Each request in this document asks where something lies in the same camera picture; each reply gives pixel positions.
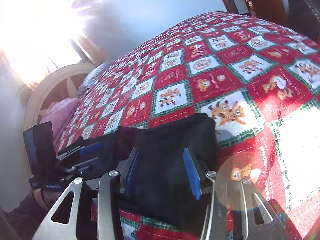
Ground black folding chair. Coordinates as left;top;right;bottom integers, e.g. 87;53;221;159
287;0;320;42

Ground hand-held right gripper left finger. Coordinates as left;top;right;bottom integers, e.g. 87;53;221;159
32;147;139;240

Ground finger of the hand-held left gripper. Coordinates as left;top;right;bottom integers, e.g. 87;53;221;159
59;142;104;159
24;121;57;175

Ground red checked printed bedspread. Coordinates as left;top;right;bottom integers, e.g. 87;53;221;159
54;11;320;240

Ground person's left forearm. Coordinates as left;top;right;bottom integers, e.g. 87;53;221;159
5;189;59;240

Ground cream and brown headboard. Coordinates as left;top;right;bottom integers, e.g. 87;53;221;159
24;62;97;130

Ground narrow yellow curtain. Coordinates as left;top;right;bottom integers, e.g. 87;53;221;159
75;35;108;64

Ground striped pillow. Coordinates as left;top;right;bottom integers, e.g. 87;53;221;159
77;61;113;95

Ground brown wooden door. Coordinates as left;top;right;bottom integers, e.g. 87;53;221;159
241;0;285;22

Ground pink folded blanket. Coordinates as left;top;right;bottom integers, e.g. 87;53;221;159
40;97;80;142

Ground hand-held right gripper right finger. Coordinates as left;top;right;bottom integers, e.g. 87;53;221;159
183;147;273;240

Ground black pants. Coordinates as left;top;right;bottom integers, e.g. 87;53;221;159
82;112;218;233

